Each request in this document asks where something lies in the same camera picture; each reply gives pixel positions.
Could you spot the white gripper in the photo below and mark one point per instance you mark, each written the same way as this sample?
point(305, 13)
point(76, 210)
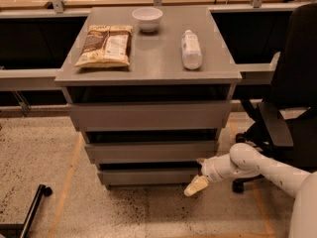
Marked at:
point(209, 170)

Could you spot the grey bottom drawer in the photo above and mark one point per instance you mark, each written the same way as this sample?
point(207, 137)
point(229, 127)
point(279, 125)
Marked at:
point(145, 177)

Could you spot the grey drawer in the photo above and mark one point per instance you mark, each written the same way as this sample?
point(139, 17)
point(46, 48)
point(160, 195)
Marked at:
point(147, 152)
point(145, 177)
point(150, 116)

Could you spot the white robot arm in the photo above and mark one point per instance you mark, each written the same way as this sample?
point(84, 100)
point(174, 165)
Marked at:
point(244, 161)

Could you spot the grey drawer cabinet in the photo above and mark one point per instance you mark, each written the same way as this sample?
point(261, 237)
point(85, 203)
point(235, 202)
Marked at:
point(156, 74)

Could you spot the grey middle drawer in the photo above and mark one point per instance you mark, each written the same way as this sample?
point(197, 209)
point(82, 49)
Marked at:
point(147, 152)

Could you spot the grey top drawer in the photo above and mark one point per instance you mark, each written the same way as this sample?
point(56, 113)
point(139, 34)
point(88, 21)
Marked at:
point(150, 116)

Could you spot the black office chair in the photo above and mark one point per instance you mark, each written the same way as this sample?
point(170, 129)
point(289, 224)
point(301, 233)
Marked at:
point(283, 137)

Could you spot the white plastic bottle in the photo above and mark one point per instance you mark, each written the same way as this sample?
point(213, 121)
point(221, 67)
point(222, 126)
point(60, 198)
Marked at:
point(191, 52)

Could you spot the brown yellow snack bag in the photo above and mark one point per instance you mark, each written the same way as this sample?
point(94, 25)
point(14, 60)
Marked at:
point(106, 46)

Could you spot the white bowl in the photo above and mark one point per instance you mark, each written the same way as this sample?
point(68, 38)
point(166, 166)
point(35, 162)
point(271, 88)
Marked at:
point(147, 18)

